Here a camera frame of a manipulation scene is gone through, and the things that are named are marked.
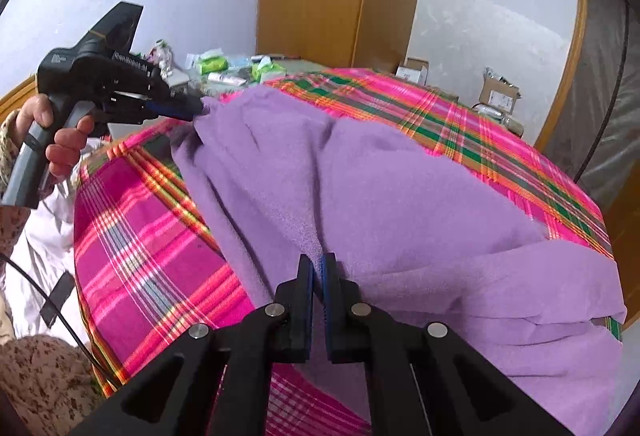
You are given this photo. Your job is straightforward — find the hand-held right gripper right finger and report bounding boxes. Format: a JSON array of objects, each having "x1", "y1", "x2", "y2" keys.
[{"x1": 321, "y1": 252, "x2": 576, "y2": 436}]

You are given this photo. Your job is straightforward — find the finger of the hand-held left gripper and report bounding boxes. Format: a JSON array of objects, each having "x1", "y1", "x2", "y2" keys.
[
  {"x1": 102, "y1": 104, "x2": 197, "y2": 125},
  {"x1": 117, "y1": 83, "x2": 206, "y2": 113}
]

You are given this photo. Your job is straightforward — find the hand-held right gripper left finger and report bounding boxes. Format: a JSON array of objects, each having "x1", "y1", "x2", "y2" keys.
[{"x1": 67, "y1": 254, "x2": 316, "y2": 436}]

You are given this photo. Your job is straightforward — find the purple fleece pants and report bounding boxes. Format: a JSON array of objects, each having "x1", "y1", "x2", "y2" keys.
[{"x1": 170, "y1": 86, "x2": 628, "y2": 436}]

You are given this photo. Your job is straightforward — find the person's left hand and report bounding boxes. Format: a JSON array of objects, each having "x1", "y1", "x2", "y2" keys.
[{"x1": 19, "y1": 93, "x2": 97, "y2": 179}]

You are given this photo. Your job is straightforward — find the green tissue pack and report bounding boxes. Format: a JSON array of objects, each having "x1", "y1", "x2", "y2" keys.
[
  {"x1": 251, "y1": 58, "x2": 288, "y2": 84},
  {"x1": 195, "y1": 56, "x2": 230, "y2": 75}
]

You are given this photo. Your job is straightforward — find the small toy figurine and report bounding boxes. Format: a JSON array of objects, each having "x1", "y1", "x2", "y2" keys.
[{"x1": 152, "y1": 38, "x2": 173, "y2": 76}]

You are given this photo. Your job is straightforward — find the pink plaid bed sheet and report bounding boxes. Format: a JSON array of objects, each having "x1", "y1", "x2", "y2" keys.
[{"x1": 74, "y1": 67, "x2": 623, "y2": 436}]

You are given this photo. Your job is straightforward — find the glass top folding table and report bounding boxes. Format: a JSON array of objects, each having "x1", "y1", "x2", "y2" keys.
[{"x1": 107, "y1": 56, "x2": 328, "y2": 141}]

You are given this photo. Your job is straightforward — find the white quilt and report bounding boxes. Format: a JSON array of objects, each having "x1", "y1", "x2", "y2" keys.
[{"x1": 10, "y1": 138, "x2": 101, "y2": 357}]

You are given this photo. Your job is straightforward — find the white cardboard box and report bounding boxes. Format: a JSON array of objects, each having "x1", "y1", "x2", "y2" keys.
[{"x1": 397, "y1": 57, "x2": 430, "y2": 85}]

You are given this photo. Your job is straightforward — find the clear plastic wrapped package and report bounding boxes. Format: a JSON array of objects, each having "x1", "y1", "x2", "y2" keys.
[{"x1": 472, "y1": 103, "x2": 523, "y2": 137}]

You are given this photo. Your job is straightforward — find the open labelled cardboard box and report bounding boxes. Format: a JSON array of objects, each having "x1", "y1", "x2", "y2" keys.
[{"x1": 477, "y1": 68, "x2": 521, "y2": 114}]

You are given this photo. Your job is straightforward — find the person's floral top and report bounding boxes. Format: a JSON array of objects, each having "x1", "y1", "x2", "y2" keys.
[{"x1": 0, "y1": 333, "x2": 108, "y2": 436}]

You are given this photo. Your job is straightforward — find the translucent plastic door curtain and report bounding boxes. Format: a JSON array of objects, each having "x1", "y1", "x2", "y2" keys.
[{"x1": 542, "y1": 0, "x2": 640, "y2": 211}]

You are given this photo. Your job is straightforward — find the wooden bed frame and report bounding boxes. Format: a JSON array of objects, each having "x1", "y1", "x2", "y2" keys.
[{"x1": 0, "y1": 76, "x2": 41, "y2": 121}]

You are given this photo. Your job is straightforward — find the black flat strap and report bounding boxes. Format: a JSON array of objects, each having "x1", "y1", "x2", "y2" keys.
[{"x1": 39, "y1": 271, "x2": 76, "y2": 328}]

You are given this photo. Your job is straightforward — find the black cable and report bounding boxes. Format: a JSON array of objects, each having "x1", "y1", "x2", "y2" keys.
[{"x1": 0, "y1": 253, "x2": 123, "y2": 389}]

